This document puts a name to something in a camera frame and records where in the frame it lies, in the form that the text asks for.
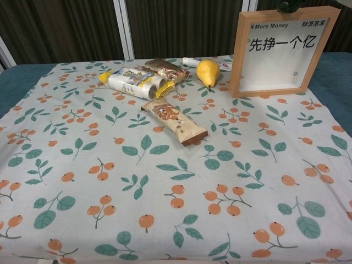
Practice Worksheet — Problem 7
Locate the leaf and orange print tablecloth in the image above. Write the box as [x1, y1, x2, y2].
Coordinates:
[0, 54, 352, 264]

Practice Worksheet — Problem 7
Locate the wooden framed box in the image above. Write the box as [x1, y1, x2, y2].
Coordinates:
[228, 7, 342, 98]

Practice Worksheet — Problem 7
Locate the gold snack packet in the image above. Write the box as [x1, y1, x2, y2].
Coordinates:
[145, 58, 191, 84]

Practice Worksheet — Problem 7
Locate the white bag rolls pack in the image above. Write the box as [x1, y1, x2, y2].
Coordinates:
[98, 67, 175, 100]

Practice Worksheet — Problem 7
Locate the dark folding screen white frame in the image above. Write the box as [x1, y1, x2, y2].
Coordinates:
[0, 0, 352, 69]

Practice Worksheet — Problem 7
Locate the beige nut bar packet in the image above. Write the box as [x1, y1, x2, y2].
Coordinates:
[140, 99, 209, 147]

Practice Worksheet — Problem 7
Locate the white toothpaste tube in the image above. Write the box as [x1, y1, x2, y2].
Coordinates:
[182, 57, 232, 72]

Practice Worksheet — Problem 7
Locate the teal table cover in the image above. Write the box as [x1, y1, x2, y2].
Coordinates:
[0, 52, 352, 133]

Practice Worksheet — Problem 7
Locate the yellow pear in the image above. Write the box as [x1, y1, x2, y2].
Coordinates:
[196, 59, 221, 92]

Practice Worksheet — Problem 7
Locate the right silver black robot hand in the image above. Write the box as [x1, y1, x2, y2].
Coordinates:
[277, 0, 300, 14]

